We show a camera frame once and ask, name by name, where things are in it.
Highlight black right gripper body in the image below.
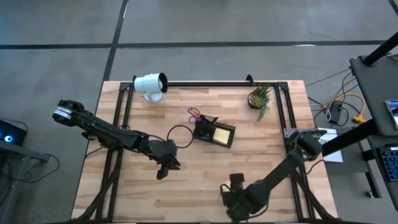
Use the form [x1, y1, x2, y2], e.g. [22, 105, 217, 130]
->
[222, 185, 251, 222]

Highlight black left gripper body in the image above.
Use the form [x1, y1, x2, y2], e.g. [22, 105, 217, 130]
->
[144, 139, 178, 167]

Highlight purple handled scissors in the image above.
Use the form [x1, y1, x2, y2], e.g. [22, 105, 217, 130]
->
[187, 107, 206, 124]

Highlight yellow sticky note pad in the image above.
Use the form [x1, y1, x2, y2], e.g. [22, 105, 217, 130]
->
[212, 128, 231, 146]

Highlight black mesh desk organizer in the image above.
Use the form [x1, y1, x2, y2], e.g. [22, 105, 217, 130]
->
[192, 114, 236, 149]

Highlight white spotlight lamp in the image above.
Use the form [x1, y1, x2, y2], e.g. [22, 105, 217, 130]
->
[133, 72, 169, 104]

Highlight potted green succulent plant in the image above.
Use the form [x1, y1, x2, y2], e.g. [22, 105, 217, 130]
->
[247, 85, 272, 123]

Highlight white paper sheet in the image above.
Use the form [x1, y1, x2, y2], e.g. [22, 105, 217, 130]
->
[317, 126, 345, 164]

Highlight black diagonal support beam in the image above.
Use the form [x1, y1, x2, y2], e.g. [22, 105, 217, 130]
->
[322, 118, 379, 156]
[362, 30, 398, 68]

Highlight black power adapter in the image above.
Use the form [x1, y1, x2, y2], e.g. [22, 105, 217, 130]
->
[329, 102, 343, 124]

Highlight grey metal stand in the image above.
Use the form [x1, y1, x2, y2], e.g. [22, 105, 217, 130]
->
[0, 139, 50, 224]

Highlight black device blue light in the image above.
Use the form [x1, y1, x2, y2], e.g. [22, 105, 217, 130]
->
[0, 119, 28, 147]

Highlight blue lit keyboard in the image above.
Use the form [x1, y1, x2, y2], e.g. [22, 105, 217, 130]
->
[377, 146, 398, 183]

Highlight grey side desk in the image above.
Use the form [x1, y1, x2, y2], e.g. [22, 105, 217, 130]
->
[349, 54, 398, 212]

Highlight tablet with lit screen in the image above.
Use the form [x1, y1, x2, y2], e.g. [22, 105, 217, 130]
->
[384, 99, 398, 131]

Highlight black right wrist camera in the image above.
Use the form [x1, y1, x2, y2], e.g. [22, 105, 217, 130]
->
[229, 172, 246, 188]

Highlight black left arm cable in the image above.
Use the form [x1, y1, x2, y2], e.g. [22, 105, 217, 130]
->
[166, 124, 195, 149]

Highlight black aluminium table frame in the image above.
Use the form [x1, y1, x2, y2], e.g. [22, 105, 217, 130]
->
[74, 74, 340, 224]

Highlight yellow extension cable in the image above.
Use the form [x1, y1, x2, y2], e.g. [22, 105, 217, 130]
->
[323, 92, 368, 124]

